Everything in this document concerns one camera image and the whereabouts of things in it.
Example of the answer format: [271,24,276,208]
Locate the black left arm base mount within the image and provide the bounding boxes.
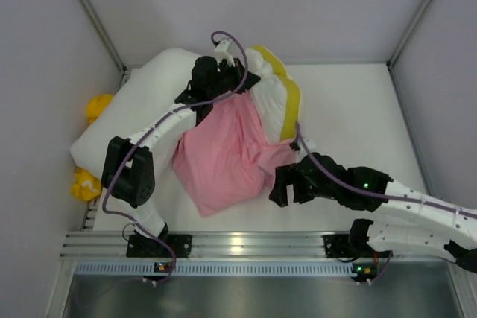
[126,233,192,258]

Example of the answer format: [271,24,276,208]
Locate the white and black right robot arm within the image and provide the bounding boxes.
[269,153,476,273]

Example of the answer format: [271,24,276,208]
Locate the pink pillowcase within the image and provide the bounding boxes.
[172,93,297,217]

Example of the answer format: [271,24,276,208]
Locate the aluminium front rail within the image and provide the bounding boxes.
[60,232,336,260]

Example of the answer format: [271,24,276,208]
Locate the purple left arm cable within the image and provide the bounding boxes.
[101,31,249,278]

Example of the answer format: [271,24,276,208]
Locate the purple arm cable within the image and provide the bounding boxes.
[294,120,477,220]
[101,31,249,278]

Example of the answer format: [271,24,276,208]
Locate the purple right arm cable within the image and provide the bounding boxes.
[294,120,477,220]

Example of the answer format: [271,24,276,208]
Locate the yellow cloth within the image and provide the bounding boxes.
[70,94,113,202]

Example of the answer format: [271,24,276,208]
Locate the left aluminium corner post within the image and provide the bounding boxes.
[78,0,127,74]

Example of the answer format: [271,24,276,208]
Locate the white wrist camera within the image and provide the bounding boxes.
[289,138,317,156]
[214,38,235,66]

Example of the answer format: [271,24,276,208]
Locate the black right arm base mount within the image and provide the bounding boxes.
[323,233,362,263]

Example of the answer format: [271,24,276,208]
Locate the right aluminium corner post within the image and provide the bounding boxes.
[386,0,458,71]

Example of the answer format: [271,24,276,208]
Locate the aluminium corner post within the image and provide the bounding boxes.
[78,0,127,74]
[386,0,458,71]

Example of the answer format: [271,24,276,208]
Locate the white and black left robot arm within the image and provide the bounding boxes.
[101,56,260,241]

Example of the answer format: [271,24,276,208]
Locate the grey slotted cable duct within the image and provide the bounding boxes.
[74,260,391,277]

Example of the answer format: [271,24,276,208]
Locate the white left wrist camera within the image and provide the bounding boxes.
[214,38,235,66]

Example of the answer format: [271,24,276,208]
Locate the bare white pillow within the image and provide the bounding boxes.
[70,48,199,178]

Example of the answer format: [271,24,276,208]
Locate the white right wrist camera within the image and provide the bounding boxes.
[289,138,317,156]

